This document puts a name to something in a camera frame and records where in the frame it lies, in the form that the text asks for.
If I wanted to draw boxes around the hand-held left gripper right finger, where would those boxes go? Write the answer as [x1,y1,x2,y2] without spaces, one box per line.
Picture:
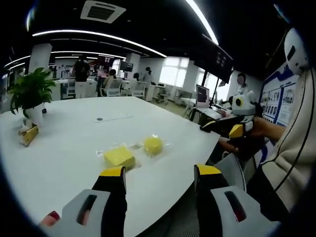
[194,163,274,237]

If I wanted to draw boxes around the blue wall poster board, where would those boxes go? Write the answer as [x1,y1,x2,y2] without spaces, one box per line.
[261,66,300,127]

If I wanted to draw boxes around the computer monitor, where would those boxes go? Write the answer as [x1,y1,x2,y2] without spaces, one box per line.
[196,84,216,109]

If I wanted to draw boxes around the round yellow silicone block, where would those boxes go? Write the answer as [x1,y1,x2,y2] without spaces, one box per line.
[143,136,164,157]

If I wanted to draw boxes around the white plant pot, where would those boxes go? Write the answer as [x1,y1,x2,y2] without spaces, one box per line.
[24,103,44,126]

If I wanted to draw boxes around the person's right hand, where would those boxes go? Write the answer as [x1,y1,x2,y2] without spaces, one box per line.
[246,116,288,143]

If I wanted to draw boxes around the square yellow silicone block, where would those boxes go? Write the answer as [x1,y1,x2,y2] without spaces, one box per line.
[103,145,137,171]

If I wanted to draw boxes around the white chest-worn device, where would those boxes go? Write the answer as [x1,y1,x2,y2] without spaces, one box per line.
[283,27,310,73]

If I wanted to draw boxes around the grey office chair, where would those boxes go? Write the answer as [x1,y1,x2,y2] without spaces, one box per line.
[212,153,248,194]

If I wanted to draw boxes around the person's dark trousers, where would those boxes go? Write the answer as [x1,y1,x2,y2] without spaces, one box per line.
[246,165,290,223]

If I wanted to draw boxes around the person's left hand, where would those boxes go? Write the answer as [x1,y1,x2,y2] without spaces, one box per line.
[39,210,61,227]

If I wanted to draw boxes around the yellow tissue box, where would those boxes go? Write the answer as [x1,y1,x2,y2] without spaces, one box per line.
[18,124,40,147]

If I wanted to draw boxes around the ceiling air vent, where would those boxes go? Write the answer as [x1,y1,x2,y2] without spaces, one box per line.
[79,0,127,24]

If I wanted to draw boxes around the green potted plant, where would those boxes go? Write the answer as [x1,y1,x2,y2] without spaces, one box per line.
[8,67,58,116]

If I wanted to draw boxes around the black device cable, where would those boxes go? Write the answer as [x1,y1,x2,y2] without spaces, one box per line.
[275,70,313,193]

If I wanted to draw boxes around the white mesh office chair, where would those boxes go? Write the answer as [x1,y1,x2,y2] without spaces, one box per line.
[131,80,148,99]
[105,79,123,97]

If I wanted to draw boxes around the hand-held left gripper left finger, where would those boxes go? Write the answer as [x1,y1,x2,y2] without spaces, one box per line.
[61,165,128,237]

